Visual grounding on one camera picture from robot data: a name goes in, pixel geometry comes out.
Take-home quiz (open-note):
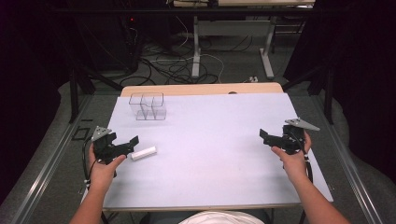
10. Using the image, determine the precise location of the wooden table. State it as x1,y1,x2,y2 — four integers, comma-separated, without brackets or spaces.
120,81,285,98

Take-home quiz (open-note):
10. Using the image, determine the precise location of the black metal stand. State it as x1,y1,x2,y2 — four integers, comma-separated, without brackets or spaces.
68,66,80,124
322,66,334,126

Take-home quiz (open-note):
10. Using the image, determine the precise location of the clear acrylic organizer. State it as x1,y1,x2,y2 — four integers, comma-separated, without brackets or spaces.
128,91,168,122

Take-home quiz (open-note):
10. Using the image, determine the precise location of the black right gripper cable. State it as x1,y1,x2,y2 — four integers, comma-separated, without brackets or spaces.
289,132,315,185

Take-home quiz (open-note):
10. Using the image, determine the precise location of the white desk frame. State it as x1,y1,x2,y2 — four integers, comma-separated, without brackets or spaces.
190,14,277,80

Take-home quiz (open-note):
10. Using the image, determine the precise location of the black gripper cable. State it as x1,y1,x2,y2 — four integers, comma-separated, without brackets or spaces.
81,138,98,189
289,132,315,185

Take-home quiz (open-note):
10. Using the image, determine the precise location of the aluminium floor rail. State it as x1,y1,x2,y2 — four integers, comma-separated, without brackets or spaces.
311,92,386,224
8,92,95,224

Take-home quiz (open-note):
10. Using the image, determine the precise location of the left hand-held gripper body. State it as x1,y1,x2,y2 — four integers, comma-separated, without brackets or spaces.
91,125,126,166

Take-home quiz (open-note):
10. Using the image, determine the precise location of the black computer tower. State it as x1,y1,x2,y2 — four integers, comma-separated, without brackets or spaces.
122,13,142,73

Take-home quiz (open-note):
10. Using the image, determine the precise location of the person's left hand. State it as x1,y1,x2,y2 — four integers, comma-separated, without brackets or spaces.
88,143,128,191

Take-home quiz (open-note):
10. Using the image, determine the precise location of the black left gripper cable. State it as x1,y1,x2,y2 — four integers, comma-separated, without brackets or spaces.
81,138,98,189

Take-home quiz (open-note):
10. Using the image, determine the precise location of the person's white shirt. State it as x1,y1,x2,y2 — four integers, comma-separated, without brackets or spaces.
178,210,266,224

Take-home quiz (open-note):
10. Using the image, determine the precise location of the white cylinder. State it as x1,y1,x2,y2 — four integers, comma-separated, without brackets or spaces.
130,146,158,161

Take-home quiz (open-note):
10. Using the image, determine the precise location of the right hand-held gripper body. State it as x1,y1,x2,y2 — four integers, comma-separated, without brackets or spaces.
279,118,321,156

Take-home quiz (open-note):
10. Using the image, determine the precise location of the person's right hand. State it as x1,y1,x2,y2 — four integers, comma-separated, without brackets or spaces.
270,131,313,185

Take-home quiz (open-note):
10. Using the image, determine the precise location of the white table mat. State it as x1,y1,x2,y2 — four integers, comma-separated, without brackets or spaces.
102,92,334,213

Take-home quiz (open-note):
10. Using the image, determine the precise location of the tangle of floor cables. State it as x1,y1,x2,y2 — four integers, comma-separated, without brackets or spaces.
119,32,254,87

